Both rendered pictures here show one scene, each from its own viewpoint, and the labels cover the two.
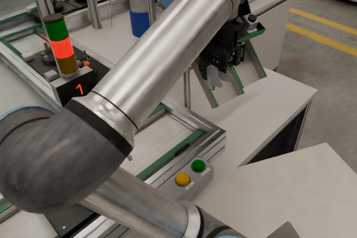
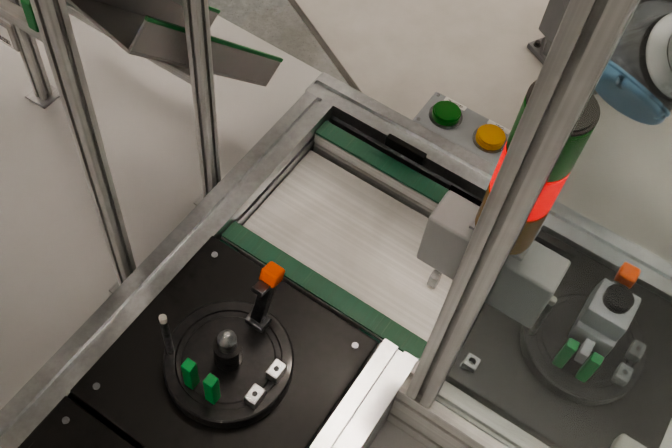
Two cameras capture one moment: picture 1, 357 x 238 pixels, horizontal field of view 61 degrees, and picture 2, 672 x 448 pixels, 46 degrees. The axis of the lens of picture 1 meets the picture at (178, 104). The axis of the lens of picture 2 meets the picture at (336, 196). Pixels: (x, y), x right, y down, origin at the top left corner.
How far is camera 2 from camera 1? 1.16 m
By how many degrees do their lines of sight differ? 68
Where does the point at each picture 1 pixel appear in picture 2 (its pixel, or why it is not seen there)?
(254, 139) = not seen: hidden behind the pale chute
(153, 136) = (338, 245)
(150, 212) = not seen: outside the picture
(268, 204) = (441, 52)
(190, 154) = (414, 132)
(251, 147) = (302, 69)
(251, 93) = (89, 62)
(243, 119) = not seen: hidden behind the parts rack
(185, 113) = (271, 157)
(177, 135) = (326, 188)
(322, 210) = not seen: outside the picture
